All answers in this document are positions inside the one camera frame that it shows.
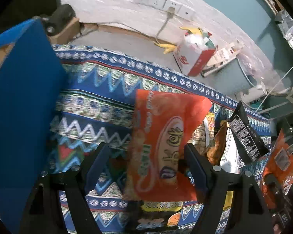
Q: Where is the leaning cardboard package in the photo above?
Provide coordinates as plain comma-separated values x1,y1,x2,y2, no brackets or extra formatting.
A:
201,41,243,77

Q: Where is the blue cardboard box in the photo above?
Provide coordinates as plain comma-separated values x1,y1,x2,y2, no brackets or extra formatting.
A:
0,19,67,233

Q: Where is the banana peel on floor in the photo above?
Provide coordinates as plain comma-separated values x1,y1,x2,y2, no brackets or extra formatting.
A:
154,42,177,54

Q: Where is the red white paper bag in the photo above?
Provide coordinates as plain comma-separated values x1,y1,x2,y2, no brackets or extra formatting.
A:
173,27,218,77

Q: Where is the grey plug cable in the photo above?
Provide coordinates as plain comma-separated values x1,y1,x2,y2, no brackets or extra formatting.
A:
154,7,176,43

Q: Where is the blue patterned cloth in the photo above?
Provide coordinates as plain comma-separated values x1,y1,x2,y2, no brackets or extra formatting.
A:
48,44,273,234

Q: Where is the black snack bag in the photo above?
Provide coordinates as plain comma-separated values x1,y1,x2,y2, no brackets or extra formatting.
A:
228,101,269,165

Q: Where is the orange octopus snack bag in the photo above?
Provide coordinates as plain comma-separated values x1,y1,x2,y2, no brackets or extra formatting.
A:
260,128,293,210

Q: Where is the white wall socket strip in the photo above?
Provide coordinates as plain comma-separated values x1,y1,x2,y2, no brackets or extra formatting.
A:
133,0,196,21

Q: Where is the red orange snack bag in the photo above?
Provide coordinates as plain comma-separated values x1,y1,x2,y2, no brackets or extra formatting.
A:
124,89,212,202

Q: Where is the silver white snack bag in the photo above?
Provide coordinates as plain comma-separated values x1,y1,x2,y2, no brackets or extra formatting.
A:
220,127,245,174

